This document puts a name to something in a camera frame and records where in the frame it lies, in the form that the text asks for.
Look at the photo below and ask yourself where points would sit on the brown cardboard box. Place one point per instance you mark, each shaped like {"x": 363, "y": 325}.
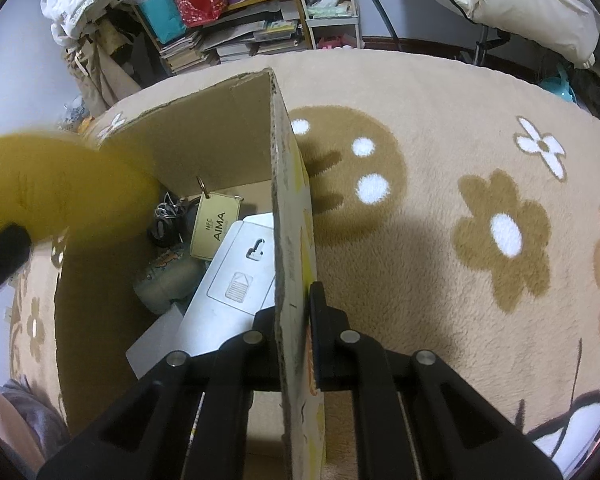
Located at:
{"x": 236, "y": 136}

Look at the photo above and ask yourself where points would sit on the wooden bookshelf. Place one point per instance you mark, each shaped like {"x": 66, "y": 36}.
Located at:
{"x": 247, "y": 28}

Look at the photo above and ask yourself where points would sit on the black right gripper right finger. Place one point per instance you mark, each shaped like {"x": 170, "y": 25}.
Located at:
{"x": 414, "y": 416}

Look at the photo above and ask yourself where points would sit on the white rolling cart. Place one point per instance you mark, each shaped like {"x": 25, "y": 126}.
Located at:
{"x": 332, "y": 24}

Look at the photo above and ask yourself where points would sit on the yellow green mini skateboard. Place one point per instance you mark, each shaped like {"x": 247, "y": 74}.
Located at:
{"x": 52, "y": 185}

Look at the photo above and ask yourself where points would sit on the white flat box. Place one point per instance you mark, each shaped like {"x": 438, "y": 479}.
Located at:
{"x": 239, "y": 282}

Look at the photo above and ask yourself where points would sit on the stack of books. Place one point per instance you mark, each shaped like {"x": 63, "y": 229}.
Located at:
{"x": 186, "y": 55}

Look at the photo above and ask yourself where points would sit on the beige AIMA key tag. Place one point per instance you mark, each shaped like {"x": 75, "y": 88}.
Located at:
{"x": 215, "y": 214}

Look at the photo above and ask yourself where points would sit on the beige floral carpet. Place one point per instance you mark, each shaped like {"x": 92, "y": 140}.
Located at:
{"x": 454, "y": 208}

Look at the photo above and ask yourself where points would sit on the clear packing tape roll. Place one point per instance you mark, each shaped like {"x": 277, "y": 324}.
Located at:
{"x": 171, "y": 278}

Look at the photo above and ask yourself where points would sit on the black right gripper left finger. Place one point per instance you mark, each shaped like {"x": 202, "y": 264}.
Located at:
{"x": 186, "y": 418}

